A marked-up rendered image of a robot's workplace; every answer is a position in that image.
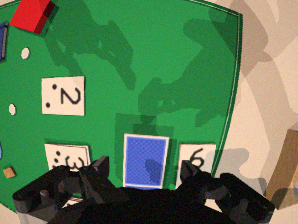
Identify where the red block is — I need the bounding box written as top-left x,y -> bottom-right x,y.
9,0 -> 55,35

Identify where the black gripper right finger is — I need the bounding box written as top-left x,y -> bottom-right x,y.
162,160 -> 275,224

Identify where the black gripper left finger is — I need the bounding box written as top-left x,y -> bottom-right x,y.
12,156 -> 129,224

